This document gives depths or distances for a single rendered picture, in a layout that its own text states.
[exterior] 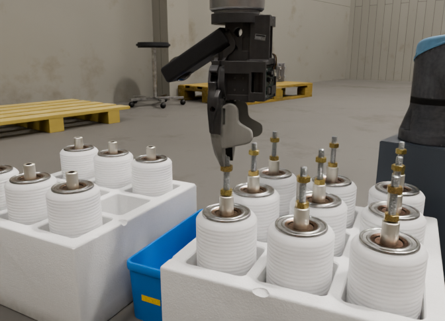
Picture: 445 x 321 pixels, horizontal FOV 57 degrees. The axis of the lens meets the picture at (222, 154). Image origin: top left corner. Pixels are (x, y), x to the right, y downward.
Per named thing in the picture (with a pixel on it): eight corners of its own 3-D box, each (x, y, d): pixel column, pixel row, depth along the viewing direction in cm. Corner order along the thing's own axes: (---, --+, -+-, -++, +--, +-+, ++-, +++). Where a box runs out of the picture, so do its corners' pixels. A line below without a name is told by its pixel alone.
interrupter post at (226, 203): (236, 214, 64) (236, 194, 63) (229, 219, 62) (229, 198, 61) (223, 210, 65) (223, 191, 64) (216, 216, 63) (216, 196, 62)
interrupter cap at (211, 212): (258, 211, 65) (258, 207, 65) (237, 228, 59) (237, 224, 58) (217, 203, 69) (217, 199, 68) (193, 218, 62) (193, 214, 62)
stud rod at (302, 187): (305, 218, 58) (308, 167, 56) (298, 218, 58) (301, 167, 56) (303, 216, 59) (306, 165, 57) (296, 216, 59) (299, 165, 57)
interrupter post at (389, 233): (381, 238, 56) (383, 216, 55) (399, 242, 54) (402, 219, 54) (377, 245, 54) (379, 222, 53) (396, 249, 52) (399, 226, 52)
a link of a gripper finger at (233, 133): (248, 171, 56) (252, 103, 55) (208, 167, 57) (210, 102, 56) (253, 169, 58) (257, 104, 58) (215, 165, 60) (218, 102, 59)
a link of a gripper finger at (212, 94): (216, 134, 55) (219, 69, 54) (205, 134, 56) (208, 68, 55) (227, 133, 60) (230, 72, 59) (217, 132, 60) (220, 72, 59)
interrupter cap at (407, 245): (365, 228, 59) (366, 223, 59) (423, 239, 55) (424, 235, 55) (351, 248, 53) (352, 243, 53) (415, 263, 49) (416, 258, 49)
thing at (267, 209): (271, 298, 72) (274, 202, 68) (220, 288, 75) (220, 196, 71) (281, 271, 81) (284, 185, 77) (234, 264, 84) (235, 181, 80)
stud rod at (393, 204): (384, 230, 54) (390, 175, 52) (388, 228, 54) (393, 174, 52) (392, 233, 53) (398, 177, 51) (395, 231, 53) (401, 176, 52)
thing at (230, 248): (264, 308, 70) (267, 208, 65) (238, 341, 62) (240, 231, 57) (215, 292, 74) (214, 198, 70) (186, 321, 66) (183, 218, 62)
